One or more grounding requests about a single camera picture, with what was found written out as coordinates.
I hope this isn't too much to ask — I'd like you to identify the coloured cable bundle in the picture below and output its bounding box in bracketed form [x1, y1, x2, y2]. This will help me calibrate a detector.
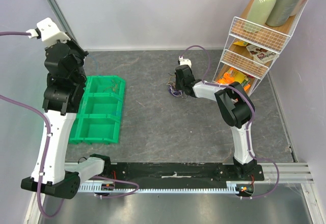
[165, 73, 188, 99]

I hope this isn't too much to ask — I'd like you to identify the brown cable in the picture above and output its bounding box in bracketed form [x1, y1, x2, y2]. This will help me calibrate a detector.
[103, 79, 122, 94]

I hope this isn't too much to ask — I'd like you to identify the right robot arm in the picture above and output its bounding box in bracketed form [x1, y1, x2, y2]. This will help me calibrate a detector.
[175, 65, 257, 180]

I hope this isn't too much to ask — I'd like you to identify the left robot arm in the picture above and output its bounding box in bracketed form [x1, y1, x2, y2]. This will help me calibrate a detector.
[21, 38, 112, 199]

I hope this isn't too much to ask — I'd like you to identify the orange snack box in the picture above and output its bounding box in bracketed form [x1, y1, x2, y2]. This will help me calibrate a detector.
[214, 67, 251, 92]

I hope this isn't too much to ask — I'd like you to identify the green compartment bin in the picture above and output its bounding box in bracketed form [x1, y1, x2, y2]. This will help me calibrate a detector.
[68, 75, 126, 145]

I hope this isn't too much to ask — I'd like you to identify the yellow snack bag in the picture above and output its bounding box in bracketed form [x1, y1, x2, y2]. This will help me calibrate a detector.
[233, 41, 249, 47]

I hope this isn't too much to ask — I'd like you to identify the chobani yogurt pack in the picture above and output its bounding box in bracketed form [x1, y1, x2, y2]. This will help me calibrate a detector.
[246, 44, 279, 65]

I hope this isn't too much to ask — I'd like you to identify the light green spray bottle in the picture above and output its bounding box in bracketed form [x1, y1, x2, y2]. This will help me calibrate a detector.
[243, 0, 276, 33]

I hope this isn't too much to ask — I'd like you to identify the dark green bottle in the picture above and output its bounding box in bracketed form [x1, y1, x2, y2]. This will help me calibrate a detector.
[266, 0, 299, 27]

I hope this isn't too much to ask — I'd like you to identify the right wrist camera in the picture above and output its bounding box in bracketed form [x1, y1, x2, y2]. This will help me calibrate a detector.
[178, 56, 192, 68]

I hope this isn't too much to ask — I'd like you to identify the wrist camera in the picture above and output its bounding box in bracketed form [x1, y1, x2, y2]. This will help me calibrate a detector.
[178, 56, 192, 68]
[26, 17, 71, 47]

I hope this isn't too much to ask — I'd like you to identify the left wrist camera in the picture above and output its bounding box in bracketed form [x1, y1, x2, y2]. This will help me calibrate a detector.
[26, 17, 71, 47]

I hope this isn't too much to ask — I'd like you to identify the white wire shelf rack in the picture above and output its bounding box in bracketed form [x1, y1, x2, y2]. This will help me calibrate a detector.
[212, 0, 308, 95]

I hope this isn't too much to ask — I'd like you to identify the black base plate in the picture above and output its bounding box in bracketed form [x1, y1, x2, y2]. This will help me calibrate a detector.
[100, 162, 264, 190]

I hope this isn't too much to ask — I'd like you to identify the aluminium rail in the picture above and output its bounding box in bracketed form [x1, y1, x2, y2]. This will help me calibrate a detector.
[78, 162, 313, 194]

